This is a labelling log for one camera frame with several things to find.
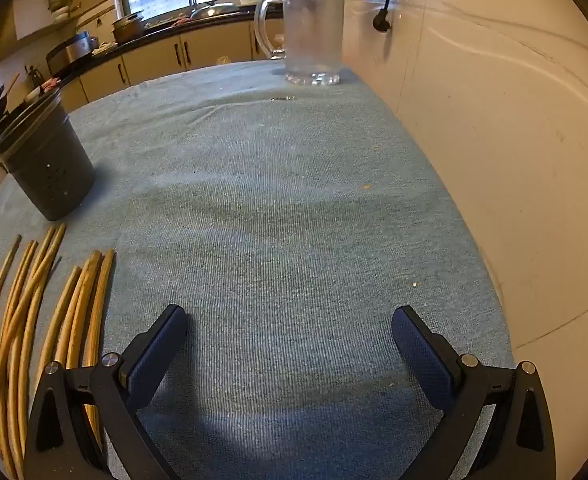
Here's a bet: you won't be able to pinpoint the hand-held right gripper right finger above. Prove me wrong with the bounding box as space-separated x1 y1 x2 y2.
391 305 557 480

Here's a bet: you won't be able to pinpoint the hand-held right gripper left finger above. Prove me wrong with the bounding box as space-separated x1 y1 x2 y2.
24 304 189 480

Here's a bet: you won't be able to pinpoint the row of wooden chopsticks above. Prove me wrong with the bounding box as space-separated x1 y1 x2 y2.
0 223 116 480

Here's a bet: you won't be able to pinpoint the dark grey utensil holder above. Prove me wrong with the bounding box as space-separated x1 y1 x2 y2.
0 92 96 222

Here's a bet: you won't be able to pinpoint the blue-grey table cloth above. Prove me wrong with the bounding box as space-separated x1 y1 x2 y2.
0 60 517 480

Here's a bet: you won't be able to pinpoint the beige lower kitchen cabinets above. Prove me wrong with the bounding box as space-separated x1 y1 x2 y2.
49 17 287 111

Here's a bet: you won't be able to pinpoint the steel countertop appliance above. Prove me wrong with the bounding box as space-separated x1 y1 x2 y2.
46 31 92 76

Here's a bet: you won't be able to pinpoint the brown cooking pot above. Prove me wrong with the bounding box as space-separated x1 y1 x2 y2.
111 12 145 43

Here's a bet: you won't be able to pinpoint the black kitchen countertop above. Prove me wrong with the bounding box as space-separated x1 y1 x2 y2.
0 7 285 171

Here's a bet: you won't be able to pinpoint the clear glass mug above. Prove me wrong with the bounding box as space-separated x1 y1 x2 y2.
254 0 346 87

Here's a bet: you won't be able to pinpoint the steel pan lid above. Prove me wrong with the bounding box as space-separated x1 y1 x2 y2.
191 1 240 18

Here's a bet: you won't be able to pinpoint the wall dish shelf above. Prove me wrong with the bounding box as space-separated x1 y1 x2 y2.
46 0 82 23

